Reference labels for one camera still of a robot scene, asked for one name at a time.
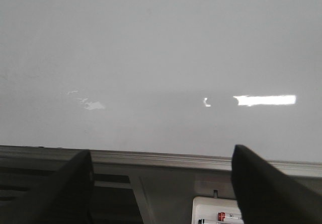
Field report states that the white plastic marker tray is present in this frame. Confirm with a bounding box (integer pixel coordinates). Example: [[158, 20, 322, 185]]
[[191, 196, 244, 223]]

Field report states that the red capped marker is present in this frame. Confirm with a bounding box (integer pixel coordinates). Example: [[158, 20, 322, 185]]
[[217, 212, 243, 221]]

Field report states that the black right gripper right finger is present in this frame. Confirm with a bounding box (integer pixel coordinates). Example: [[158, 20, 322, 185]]
[[231, 145, 321, 223]]

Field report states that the white whiteboard with aluminium frame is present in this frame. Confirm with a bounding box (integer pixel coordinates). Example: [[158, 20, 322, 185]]
[[1, 0, 321, 177]]

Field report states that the black capped marker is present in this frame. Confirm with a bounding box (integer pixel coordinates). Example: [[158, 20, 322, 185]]
[[197, 218, 243, 224]]

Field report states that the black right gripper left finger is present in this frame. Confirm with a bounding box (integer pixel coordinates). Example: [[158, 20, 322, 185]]
[[1, 150, 94, 223]]

